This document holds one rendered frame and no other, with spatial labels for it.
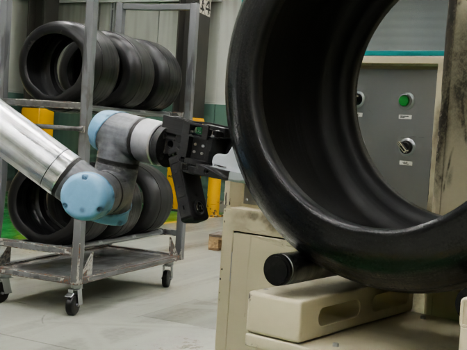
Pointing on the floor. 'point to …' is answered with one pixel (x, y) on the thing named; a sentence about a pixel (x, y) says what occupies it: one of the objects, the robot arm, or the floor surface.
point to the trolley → (83, 273)
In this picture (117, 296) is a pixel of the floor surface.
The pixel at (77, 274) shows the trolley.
